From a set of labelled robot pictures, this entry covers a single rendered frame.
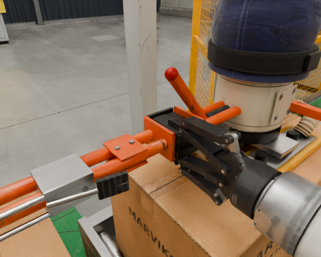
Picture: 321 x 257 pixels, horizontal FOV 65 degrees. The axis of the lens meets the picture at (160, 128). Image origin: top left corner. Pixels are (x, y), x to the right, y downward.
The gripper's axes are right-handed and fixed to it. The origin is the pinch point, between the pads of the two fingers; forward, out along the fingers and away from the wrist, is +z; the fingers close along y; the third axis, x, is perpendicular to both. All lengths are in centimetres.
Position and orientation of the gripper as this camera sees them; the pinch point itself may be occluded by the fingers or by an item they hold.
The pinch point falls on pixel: (169, 134)
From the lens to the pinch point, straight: 47.1
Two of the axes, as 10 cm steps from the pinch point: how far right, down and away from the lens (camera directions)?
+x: 7.7, -3.2, 5.5
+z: -6.3, -3.9, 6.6
